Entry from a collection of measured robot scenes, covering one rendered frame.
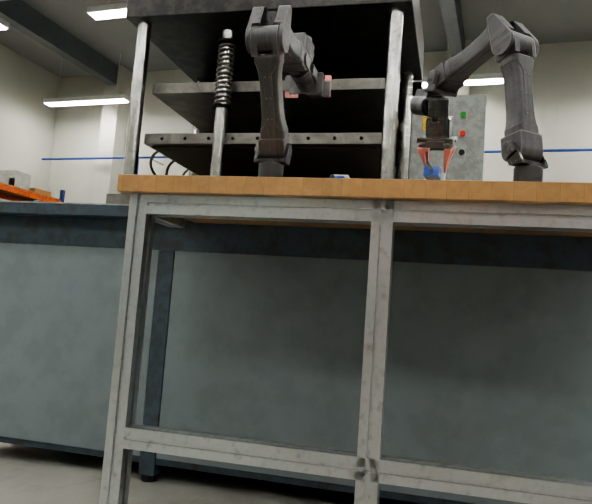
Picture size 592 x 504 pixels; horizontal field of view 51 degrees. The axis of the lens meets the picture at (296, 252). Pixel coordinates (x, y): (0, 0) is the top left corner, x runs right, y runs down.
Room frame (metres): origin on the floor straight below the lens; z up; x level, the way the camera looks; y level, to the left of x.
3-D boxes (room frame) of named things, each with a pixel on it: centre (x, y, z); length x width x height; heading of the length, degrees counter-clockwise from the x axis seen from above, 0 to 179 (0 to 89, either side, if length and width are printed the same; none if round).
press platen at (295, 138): (3.00, 0.11, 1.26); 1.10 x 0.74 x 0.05; 75
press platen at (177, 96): (3.01, 0.11, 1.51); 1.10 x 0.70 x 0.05; 75
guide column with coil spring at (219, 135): (2.66, 0.38, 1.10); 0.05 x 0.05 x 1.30
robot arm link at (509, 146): (1.36, -0.50, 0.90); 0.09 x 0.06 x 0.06; 116
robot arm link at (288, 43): (1.51, 0.07, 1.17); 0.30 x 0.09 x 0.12; 166
